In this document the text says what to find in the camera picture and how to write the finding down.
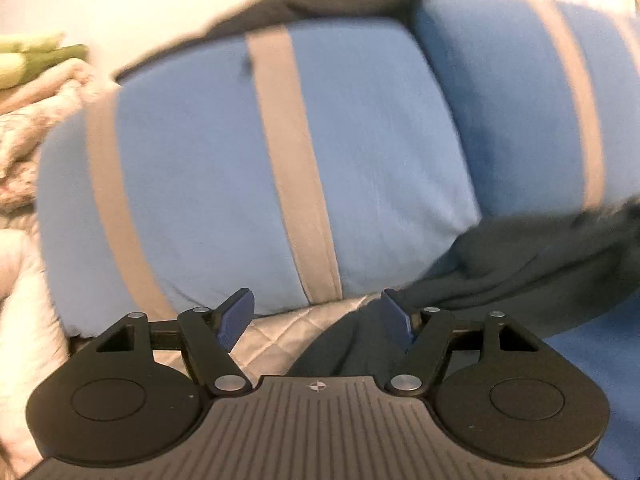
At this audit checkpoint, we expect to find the blue pillow with grey stripes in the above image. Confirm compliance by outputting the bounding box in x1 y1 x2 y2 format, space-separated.
412 0 640 216
35 20 483 338

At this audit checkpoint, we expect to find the black cloth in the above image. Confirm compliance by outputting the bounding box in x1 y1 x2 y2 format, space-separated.
112 0 461 86

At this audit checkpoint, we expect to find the beige fluffy blanket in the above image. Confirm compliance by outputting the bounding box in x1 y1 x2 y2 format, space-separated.
0 57 123 211

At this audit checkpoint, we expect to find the white duvet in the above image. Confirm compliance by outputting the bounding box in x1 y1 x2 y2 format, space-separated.
0 200 71 471

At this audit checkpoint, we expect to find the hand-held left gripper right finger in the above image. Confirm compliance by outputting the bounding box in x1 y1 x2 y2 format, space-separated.
381 288 544 397

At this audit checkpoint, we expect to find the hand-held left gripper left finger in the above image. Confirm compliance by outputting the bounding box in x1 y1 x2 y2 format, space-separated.
95 287 257 397

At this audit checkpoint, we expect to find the light green cloth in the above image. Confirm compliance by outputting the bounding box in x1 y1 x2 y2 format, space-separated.
0 32 91 91

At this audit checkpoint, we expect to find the blue and grey fleece jacket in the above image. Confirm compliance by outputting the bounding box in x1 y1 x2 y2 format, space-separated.
287 202 640 480

